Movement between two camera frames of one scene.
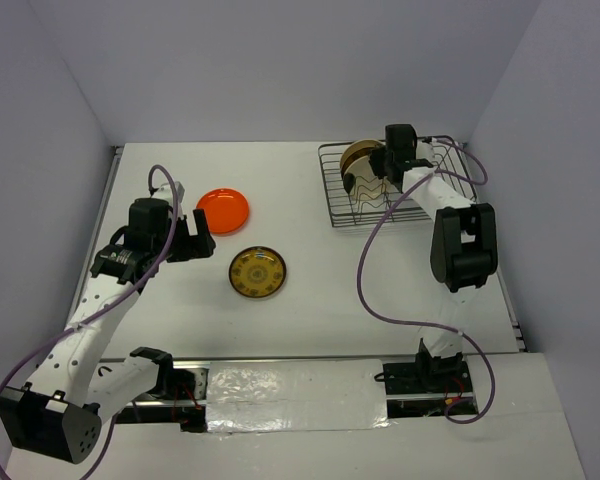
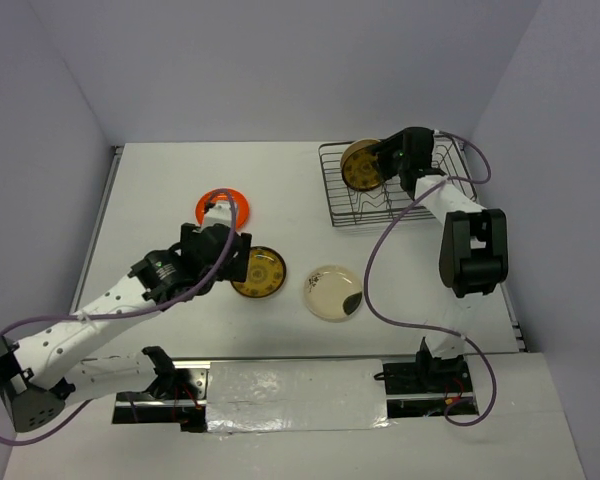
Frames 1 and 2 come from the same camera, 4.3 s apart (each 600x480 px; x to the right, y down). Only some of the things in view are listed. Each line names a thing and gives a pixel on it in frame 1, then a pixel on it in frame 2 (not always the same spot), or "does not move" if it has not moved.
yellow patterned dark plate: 257,273 does not move
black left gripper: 196,246 -> 236,268
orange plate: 226,211 does not move
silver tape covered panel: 296,395 does not move
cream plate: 365,143 does not move
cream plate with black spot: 361,181 -> 332,293
